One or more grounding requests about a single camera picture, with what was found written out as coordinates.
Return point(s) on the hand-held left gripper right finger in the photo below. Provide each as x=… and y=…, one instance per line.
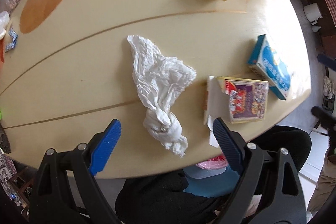
x=227, y=148

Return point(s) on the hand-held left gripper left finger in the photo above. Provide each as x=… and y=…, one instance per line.
x=106, y=148

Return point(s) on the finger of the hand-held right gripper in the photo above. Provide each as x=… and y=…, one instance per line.
x=326, y=60
x=323, y=116

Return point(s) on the pink bagged trash bin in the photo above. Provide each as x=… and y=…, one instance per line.
x=210, y=162

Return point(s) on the white tissue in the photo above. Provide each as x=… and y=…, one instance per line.
x=157, y=87

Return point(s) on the white crumpled cloth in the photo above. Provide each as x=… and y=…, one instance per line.
x=328, y=86

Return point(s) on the brown wooden cabinet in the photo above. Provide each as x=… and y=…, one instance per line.
x=329, y=29

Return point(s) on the small white bottle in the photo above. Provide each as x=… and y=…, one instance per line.
x=316, y=28

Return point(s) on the white cylindrical appliance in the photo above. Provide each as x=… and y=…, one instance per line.
x=312, y=12

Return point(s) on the purple yellow card box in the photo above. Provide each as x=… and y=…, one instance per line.
x=246, y=100

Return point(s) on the flat blue white box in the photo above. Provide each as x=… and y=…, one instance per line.
x=273, y=66

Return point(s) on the beige wooden coffee table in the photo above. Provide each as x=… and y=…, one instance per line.
x=78, y=69

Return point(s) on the black white patterned cloth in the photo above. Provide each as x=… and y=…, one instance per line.
x=6, y=169

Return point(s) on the red fruit tray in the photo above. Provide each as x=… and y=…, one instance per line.
x=1, y=52

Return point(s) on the small blue white wrapper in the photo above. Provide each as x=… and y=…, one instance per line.
x=11, y=41

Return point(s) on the small white plastic bag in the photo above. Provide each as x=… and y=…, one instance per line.
x=4, y=26

